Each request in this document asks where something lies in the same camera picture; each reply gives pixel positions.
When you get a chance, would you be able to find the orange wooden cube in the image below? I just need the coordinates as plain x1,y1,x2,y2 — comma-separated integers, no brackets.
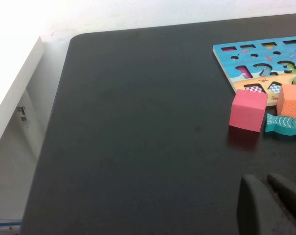
276,84,296,124

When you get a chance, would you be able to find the teal wooden fish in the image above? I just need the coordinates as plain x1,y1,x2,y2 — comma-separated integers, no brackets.
264,112,296,137

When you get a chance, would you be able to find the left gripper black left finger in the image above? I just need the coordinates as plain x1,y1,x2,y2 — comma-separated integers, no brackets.
236,174,296,235

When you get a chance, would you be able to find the white side cabinet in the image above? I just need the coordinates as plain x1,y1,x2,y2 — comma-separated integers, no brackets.
0,35,47,222

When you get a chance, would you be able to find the wooden number shape puzzle board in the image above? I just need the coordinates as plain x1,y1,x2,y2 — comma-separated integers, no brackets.
212,35,296,107

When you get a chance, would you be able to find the magenta wooden cube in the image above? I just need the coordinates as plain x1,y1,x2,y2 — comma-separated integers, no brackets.
228,89,269,133

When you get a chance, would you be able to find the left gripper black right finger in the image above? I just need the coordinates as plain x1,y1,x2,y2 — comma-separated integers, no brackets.
267,173,296,223

